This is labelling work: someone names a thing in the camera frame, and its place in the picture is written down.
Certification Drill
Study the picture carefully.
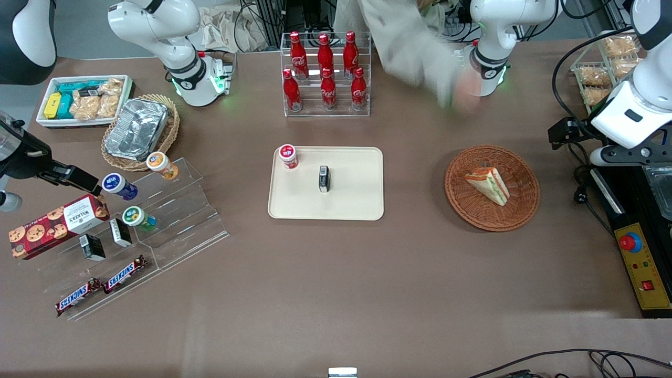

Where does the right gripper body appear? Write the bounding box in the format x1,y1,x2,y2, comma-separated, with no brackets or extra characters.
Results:
0,110,54,180

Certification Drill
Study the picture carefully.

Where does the triangular sandwich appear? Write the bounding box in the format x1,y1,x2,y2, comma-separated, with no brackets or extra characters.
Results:
464,167,510,206

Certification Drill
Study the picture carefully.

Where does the oval light wicker basket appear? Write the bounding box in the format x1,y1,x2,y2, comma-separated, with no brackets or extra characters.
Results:
101,94,181,172

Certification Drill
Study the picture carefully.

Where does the round brown wicker basket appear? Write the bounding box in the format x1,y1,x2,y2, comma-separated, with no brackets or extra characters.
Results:
444,145,540,232

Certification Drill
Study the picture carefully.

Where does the beige plastic tray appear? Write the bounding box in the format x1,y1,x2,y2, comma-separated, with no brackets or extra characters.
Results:
268,146,384,221

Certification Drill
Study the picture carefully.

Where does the blue-lid small jar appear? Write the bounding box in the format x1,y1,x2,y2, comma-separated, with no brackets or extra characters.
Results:
102,173,139,201

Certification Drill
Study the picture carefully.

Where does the white rectangular bin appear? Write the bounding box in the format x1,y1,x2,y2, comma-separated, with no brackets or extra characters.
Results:
35,75,134,129

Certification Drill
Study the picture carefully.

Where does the red Walkers cookie box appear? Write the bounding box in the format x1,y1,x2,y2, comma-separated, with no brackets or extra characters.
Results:
8,194,111,260

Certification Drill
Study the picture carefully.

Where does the teal small box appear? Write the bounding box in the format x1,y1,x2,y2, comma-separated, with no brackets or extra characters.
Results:
58,80,103,95
55,93,75,119

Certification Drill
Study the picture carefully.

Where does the green-lid small jar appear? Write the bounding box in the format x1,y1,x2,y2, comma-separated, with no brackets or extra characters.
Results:
122,206,158,232

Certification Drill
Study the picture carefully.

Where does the steel pan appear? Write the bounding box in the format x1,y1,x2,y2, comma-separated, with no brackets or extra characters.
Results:
643,164,672,221

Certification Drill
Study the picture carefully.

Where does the aluminium foil container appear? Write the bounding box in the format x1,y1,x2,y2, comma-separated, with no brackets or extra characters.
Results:
104,98,169,162

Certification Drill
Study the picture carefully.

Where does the orange-lid small jar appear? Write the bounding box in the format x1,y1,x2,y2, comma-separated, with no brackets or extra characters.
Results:
146,151,179,181

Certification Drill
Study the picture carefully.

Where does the black heating appliance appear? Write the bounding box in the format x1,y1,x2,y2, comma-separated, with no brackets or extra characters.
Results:
588,157,672,319

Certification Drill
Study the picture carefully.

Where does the Snickers chocolate bar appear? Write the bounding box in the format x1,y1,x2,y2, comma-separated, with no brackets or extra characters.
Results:
102,255,147,294
55,278,102,317

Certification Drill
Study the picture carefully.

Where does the clear acrylic stepped display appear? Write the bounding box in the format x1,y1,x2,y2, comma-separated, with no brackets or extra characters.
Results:
31,156,230,322

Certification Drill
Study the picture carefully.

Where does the yellow control panel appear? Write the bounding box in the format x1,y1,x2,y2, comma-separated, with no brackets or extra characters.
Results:
614,223,672,311

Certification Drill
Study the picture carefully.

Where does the person in beige coat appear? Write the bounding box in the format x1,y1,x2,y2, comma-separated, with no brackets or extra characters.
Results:
333,0,481,112

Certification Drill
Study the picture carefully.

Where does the red cola bottle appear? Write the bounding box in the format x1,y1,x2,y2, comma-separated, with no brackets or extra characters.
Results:
283,69,302,112
320,68,337,110
290,31,308,80
343,31,360,80
317,33,334,79
351,67,368,110

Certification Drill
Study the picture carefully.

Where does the red-lid small jar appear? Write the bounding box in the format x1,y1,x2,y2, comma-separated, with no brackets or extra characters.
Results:
278,144,299,170

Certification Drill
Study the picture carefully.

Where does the beige cloth bag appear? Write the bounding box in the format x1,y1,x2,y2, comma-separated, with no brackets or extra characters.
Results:
198,5,269,53

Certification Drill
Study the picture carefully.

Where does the clear acrylic bottle rack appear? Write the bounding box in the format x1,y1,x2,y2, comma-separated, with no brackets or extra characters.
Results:
280,31,372,117

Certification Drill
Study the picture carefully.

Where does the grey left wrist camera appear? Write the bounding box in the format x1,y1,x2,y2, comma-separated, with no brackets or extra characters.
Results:
589,146,672,167

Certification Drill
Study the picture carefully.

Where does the black left wrist camera cable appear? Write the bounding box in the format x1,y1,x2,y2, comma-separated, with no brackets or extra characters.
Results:
554,26,637,127

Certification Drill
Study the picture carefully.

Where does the black power cable with plug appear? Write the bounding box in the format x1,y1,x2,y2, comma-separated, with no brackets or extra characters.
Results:
566,141,616,237

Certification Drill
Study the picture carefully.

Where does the white wire shelf rack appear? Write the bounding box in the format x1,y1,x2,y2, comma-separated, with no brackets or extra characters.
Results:
571,30,645,113

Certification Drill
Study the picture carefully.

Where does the black floor cable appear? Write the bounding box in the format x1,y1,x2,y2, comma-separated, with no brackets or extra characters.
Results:
467,348,672,378

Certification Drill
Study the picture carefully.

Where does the black background cable bundle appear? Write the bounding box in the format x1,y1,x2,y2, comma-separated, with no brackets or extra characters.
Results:
231,0,337,51

